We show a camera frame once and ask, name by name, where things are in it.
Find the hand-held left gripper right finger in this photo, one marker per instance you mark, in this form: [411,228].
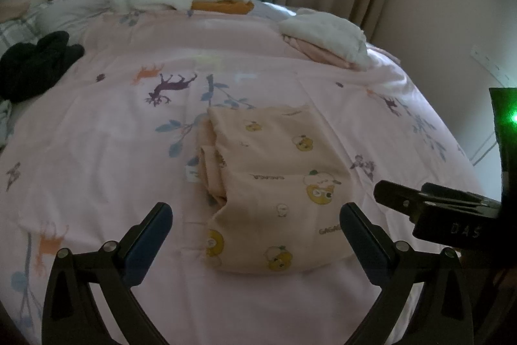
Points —
[363,248]

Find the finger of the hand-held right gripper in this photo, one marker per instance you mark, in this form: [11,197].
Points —
[398,197]

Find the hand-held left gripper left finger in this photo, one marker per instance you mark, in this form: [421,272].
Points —
[149,244]

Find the peach printed small garment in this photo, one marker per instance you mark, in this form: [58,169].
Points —
[262,175]

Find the pink animal print blanket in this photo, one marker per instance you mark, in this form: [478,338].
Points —
[101,135]

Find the pink folded cloth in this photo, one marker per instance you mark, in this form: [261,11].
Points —
[319,53]

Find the black cloth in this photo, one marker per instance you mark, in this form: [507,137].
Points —
[36,62]

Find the grey duvet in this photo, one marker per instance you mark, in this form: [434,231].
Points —
[72,11]

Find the plaid pillow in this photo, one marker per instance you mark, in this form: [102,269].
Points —
[18,29]

